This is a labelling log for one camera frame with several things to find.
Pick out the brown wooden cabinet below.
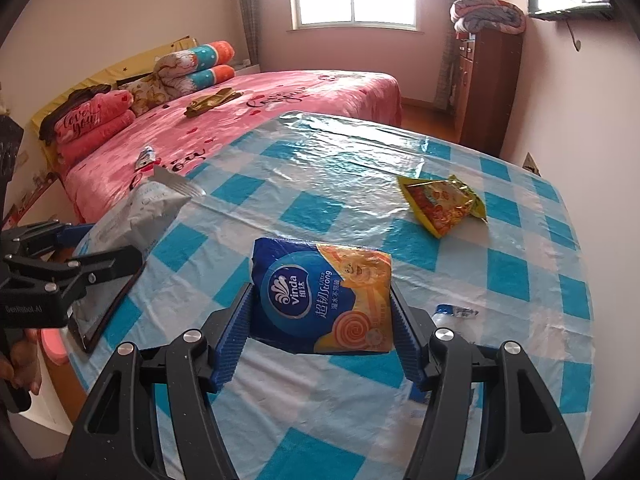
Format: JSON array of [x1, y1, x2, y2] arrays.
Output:
[[454, 29, 523, 157]]

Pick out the clear plastic bottle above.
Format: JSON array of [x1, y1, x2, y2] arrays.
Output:
[[432, 304, 478, 332]]

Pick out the person's left hand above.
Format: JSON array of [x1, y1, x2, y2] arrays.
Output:
[[0, 328, 42, 396]]

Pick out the olive cloth on bed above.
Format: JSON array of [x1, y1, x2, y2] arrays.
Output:
[[183, 87, 243, 118]]

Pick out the small wrapper on bed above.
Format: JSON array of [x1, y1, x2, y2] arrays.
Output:
[[134, 145, 156, 171]]

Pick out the folded blanket on cabinet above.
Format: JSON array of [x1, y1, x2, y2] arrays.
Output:
[[450, 0, 526, 35]]

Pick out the blue checkered tablecloth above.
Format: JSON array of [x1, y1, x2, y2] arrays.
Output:
[[70, 113, 594, 479]]

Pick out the pink bed cover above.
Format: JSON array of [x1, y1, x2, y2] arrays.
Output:
[[63, 70, 401, 222]]

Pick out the black smartphone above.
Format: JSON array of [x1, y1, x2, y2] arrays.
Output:
[[67, 263, 145, 354]]

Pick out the white printed plastic package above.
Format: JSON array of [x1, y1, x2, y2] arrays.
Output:
[[74, 168, 205, 258]]

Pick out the yellow headboard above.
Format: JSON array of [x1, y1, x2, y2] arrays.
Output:
[[28, 36, 198, 171]]

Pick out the yellow green snack bag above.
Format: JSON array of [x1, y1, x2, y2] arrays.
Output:
[[396, 174, 487, 240]]

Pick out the blue orange tissue pack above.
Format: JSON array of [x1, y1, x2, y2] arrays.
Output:
[[250, 237, 394, 354]]

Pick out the grey plaid curtain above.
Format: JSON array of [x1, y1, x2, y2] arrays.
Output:
[[239, 0, 260, 64]]

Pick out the orange trash bucket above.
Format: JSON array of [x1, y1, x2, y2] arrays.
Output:
[[40, 328, 68, 366]]

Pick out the pink folded pillows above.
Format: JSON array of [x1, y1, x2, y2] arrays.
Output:
[[54, 90, 136, 168]]

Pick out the rolled floral quilt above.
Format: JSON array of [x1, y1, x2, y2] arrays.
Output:
[[118, 40, 235, 116]]

